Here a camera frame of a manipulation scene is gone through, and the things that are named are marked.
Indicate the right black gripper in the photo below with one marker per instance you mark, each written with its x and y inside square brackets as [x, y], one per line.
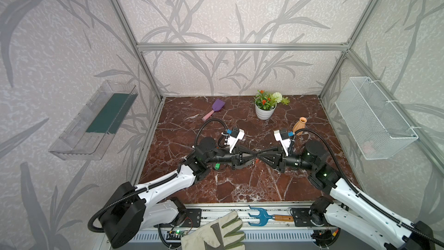
[281, 160]

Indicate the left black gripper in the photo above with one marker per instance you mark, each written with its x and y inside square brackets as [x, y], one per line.
[234, 158]

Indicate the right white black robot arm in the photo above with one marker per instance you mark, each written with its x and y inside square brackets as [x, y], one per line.
[345, 205]

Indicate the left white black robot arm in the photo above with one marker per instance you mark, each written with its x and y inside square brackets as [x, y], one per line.
[133, 208]

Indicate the small terracotta vase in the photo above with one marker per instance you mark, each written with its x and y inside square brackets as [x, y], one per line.
[300, 124]

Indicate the white pot with flowers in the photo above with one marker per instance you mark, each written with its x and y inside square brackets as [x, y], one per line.
[265, 103]

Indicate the blue garden hand fork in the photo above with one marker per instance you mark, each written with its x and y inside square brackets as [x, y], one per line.
[264, 217]

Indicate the purple pink toy spatula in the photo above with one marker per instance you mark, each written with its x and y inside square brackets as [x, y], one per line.
[217, 106]

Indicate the white green work glove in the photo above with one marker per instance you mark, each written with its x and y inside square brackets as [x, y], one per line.
[222, 234]

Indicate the green circuit board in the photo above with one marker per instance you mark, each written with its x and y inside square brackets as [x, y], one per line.
[175, 235]

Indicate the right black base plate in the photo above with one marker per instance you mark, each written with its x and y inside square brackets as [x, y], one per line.
[302, 218]

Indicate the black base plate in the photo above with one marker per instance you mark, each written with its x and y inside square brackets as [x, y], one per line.
[302, 218]
[188, 218]

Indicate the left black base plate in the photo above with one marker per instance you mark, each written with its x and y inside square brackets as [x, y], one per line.
[188, 218]

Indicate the white wire mesh basket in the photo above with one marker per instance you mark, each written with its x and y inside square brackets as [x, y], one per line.
[377, 126]

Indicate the clear plastic wall tray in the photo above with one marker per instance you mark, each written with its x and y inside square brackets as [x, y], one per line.
[93, 129]

